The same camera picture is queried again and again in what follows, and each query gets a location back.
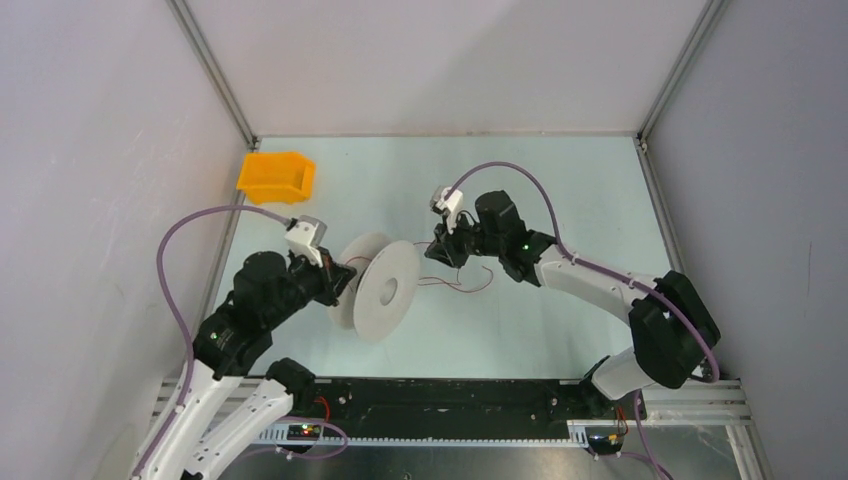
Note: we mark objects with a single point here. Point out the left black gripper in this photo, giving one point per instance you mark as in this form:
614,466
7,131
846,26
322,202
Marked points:
333,276

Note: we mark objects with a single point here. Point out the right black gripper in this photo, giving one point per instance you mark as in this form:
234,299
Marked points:
445,246

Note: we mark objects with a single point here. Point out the white perforated cable spool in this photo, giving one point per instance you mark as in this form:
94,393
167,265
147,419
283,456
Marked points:
383,288

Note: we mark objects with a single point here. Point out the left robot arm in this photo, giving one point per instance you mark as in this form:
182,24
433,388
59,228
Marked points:
269,289

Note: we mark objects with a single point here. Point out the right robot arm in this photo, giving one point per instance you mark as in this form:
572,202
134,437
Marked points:
671,328

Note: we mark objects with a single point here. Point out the orange plastic bin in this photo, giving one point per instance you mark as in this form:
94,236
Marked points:
280,177

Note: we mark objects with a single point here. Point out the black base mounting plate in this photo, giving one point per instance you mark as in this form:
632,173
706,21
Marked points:
466,410

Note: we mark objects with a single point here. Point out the left controller board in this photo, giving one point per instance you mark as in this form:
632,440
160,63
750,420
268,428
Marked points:
303,432

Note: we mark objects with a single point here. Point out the controller board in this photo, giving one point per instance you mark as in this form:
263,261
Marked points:
605,445
303,432

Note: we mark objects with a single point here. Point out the right controller board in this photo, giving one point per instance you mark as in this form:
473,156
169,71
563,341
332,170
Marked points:
605,445

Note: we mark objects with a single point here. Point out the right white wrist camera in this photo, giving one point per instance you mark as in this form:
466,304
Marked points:
447,202

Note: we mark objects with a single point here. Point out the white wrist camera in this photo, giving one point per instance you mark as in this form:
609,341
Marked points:
304,238
447,202

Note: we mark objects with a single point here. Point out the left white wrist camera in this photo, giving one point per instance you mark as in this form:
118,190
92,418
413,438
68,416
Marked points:
304,238

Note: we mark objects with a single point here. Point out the aluminium frame rail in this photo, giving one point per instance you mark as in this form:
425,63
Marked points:
693,405

